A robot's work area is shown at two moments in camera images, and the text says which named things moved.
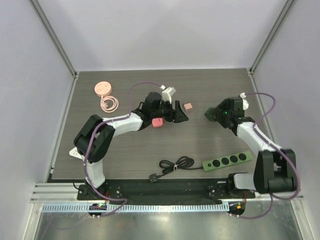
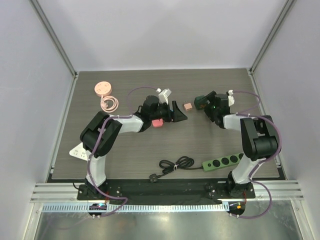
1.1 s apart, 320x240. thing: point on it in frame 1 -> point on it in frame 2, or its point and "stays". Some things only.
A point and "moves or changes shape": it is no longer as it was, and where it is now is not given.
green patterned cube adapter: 211,114 moves or changes shape
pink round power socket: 103,88 stays
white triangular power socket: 74,152 stays
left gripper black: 176,115 stays
